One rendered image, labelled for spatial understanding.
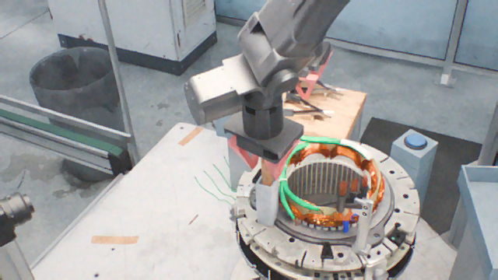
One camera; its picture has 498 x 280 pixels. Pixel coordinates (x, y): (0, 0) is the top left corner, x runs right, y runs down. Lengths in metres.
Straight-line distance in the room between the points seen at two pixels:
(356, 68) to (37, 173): 1.96
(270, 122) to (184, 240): 0.64
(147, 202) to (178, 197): 0.08
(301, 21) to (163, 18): 2.66
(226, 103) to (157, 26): 2.61
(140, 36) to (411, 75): 1.68
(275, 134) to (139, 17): 2.62
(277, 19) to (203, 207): 0.85
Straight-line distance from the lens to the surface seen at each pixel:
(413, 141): 1.17
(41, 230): 2.56
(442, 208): 2.52
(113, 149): 1.63
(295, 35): 0.57
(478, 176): 1.12
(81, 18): 3.65
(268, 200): 0.85
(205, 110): 0.66
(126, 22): 3.40
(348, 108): 1.20
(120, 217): 1.39
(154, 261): 1.27
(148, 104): 3.15
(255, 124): 0.72
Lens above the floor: 1.76
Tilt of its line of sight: 39 degrees down
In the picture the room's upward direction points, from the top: 2 degrees counter-clockwise
